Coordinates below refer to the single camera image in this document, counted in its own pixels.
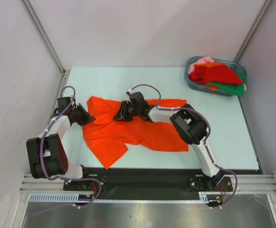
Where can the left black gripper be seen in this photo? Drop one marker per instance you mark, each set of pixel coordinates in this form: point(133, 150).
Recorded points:
point(87, 118)

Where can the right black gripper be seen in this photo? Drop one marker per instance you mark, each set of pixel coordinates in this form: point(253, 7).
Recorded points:
point(122, 115)

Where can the orange t shirt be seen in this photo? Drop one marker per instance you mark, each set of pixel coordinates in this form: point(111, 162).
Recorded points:
point(212, 86)
point(108, 139)

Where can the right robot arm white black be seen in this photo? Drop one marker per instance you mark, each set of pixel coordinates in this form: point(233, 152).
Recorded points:
point(190, 125)

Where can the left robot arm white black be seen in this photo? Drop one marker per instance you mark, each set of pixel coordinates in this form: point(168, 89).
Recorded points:
point(47, 156)

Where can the pink t shirt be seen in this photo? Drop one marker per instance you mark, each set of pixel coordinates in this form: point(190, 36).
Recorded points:
point(198, 60)

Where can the red t shirt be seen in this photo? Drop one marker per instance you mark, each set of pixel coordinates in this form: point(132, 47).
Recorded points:
point(218, 74)

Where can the green t shirt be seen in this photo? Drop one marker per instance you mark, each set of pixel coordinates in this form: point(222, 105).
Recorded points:
point(237, 90)

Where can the blue plastic basket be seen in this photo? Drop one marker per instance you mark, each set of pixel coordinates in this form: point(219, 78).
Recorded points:
point(237, 68)

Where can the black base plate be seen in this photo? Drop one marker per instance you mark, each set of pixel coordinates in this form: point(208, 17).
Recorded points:
point(152, 183)

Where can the white slotted cable duct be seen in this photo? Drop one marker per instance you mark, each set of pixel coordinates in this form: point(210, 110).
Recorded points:
point(195, 198)

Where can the aluminium frame rail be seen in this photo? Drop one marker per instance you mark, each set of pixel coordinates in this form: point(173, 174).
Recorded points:
point(256, 184)

